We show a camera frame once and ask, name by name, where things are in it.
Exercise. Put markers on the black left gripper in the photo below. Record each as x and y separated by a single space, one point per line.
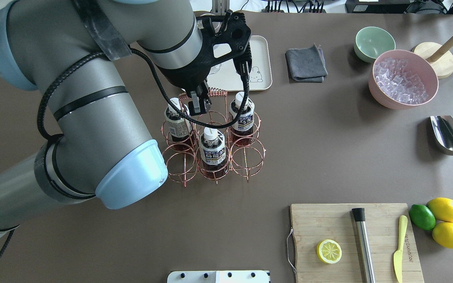
184 77

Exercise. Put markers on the copper wire bottle basket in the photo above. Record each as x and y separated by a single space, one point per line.
244 153

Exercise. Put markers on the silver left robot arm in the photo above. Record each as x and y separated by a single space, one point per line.
97 144

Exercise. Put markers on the tea bottle white cap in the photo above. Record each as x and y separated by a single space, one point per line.
245 123
179 128
213 153

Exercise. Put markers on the cream rabbit tray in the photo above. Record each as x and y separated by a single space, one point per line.
226 78

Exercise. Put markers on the clear wine glass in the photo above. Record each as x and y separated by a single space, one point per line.
215 69

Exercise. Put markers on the grey folded cloth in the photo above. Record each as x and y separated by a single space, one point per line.
306 65

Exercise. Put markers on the bamboo cutting board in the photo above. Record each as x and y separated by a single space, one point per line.
313 223

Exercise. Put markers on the green bowl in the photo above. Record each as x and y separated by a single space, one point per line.
371 42

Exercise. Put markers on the steel muddler black tip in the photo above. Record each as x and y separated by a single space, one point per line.
361 227

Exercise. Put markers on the half lemon slice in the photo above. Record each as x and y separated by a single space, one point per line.
329 251

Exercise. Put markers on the clear ice cubes pile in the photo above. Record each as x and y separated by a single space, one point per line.
397 82

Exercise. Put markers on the pink bowl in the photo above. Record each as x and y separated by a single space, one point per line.
415 64

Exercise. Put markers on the yellow plastic knife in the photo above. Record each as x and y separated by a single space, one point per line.
397 257

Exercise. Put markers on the wooden cup tree stand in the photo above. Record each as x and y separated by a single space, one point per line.
438 56

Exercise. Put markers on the green lime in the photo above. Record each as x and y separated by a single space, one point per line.
422 217

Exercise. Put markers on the yellow lemon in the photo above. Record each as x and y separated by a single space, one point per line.
442 208
443 234

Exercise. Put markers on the aluminium frame post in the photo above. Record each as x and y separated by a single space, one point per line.
220 7

